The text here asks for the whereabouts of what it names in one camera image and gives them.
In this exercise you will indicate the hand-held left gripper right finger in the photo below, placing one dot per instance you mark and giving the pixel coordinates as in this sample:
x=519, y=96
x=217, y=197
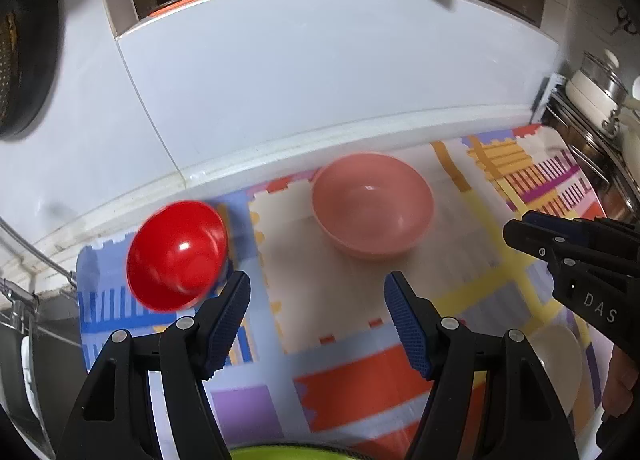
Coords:
x=407, y=330

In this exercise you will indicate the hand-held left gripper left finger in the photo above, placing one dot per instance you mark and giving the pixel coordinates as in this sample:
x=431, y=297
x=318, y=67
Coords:
x=227, y=325

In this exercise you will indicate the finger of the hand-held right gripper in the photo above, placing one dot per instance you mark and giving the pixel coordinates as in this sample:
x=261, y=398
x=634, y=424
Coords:
x=535, y=240
x=590, y=235

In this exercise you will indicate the red bowl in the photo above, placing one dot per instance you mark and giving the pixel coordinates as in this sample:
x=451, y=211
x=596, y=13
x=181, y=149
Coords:
x=175, y=255

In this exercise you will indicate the pink bowl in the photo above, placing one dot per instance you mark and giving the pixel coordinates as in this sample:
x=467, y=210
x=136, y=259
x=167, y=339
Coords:
x=370, y=200

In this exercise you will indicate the green plate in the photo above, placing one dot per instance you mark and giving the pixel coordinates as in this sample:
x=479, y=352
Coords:
x=290, y=454

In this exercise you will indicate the person's right hand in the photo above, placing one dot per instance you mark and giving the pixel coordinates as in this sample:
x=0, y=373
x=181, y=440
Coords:
x=620, y=380

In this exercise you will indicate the colourful patterned mat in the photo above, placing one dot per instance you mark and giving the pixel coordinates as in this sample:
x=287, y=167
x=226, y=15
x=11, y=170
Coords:
x=350, y=300

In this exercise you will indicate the white plate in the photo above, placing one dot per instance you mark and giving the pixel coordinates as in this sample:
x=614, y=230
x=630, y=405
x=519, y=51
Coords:
x=557, y=365

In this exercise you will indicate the white ceramic pot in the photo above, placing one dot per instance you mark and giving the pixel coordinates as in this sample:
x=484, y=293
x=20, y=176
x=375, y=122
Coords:
x=632, y=140

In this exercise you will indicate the steel pot with lid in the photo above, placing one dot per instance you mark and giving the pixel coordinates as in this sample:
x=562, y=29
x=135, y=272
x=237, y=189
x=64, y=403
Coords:
x=590, y=100

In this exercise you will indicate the white kitchen shelf rack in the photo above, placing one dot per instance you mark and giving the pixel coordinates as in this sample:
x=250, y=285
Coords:
x=547, y=97

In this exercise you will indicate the glass pot lid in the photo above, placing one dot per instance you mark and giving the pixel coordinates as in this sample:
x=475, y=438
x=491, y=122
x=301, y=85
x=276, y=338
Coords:
x=602, y=67

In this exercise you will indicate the steel dish rack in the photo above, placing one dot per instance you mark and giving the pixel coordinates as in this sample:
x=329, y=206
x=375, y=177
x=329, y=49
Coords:
x=15, y=300

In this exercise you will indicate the black frying pan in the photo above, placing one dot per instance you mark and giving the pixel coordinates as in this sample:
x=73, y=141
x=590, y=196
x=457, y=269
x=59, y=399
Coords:
x=35, y=65

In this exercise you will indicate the red flat object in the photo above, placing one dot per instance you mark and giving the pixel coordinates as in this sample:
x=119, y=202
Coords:
x=180, y=2

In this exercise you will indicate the black wall hook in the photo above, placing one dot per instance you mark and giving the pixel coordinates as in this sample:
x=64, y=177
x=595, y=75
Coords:
x=625, y=22

